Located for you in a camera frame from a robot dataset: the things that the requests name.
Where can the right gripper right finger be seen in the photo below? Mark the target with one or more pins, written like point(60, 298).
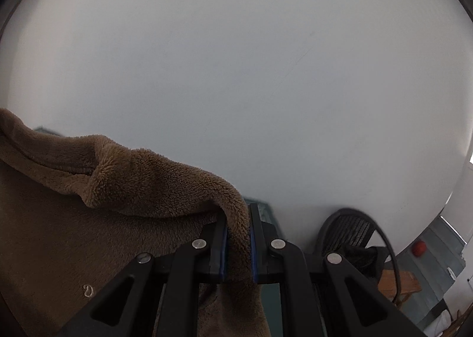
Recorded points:
point(321, 297)

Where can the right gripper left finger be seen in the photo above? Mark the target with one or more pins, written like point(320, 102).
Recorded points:
point(156, 296)

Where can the brown fleece sweater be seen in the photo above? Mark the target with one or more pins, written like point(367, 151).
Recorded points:
point(75, 211)

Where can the teal woven table mat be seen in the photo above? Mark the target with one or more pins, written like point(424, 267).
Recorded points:
point(270, 294)

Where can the red ball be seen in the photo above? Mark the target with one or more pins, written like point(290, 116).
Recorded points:
point(418, 248)

